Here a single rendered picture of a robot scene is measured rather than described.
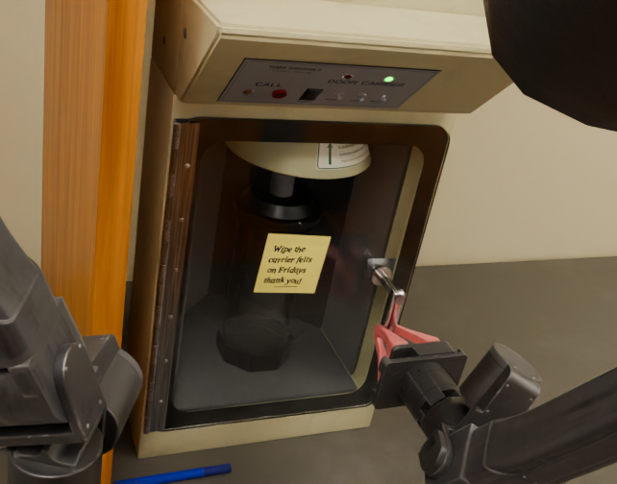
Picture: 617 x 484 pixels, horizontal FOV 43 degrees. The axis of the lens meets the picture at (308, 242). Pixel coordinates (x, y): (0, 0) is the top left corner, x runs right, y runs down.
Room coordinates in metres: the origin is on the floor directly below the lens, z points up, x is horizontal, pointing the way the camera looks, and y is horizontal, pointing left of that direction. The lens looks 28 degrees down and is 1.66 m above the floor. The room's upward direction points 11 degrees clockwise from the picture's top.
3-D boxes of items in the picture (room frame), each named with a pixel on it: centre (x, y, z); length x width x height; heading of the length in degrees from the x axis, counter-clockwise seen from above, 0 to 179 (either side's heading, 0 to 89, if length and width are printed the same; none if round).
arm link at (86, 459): (0.37, 0.13, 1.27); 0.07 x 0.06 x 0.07; 179
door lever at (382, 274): (0.79, -0.10, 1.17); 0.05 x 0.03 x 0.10; 26
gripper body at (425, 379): (0.68, -0.16, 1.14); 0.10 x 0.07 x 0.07; 117
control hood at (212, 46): (0.73, -0.02, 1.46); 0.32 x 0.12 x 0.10; 117
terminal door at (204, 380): (0.77, 0.01, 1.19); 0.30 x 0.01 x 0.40; 116
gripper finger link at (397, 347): (0.75, -0.13, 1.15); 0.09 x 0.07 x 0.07; 27
